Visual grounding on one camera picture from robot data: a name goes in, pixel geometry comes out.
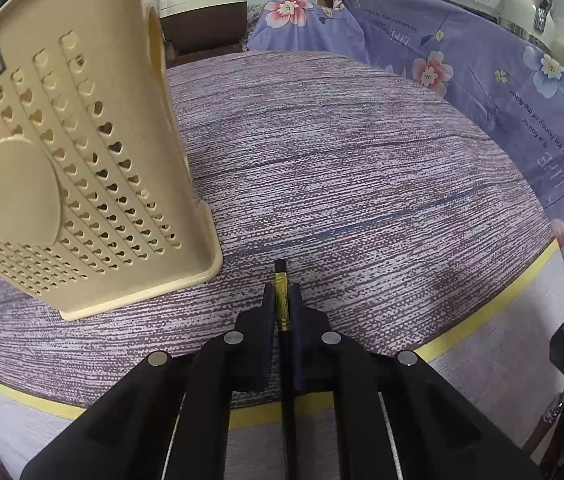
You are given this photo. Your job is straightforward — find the purple striped tablecloth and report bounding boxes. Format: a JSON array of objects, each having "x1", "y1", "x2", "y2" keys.
[{"x1": 0, "y1": 50, "x2": 564, "y2": 480}]

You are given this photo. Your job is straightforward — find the black and gold pen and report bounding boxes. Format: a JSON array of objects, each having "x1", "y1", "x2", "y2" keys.
[{"x1": 274, "y1": 258, "x2": 299, "y2": 480}]

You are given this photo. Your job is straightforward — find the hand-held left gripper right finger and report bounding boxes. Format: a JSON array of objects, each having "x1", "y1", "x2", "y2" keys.
[{"x1": 288, "y1": 283, "x2": 547, "y2": 480}]

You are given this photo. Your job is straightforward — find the beige plastic utensil holder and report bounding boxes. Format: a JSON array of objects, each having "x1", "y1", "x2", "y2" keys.
[{"x1": 0, "y1": 0, "x2": 224, "y2": 322}]

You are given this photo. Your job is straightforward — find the purple floral blanket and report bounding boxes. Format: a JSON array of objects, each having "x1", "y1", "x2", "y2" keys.
[{"x1": 244, "y1": 0, "x2": 564, "y2": 261}]

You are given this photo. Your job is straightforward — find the cream electric kettle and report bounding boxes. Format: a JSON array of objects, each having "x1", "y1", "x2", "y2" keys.
[{"x1": 502, "y1": 0, "x2": 563, "y2": 41}]

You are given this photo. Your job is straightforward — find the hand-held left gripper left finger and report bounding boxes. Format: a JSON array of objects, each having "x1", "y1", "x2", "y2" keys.
[{"x1": 20, "y1": 283, "x2": 279, "y2": 480}]

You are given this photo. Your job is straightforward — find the beige and brown chair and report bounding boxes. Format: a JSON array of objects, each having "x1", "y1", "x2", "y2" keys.
[{"x1": 158, "y1": 0, "x2": 249, "y2": 56}]

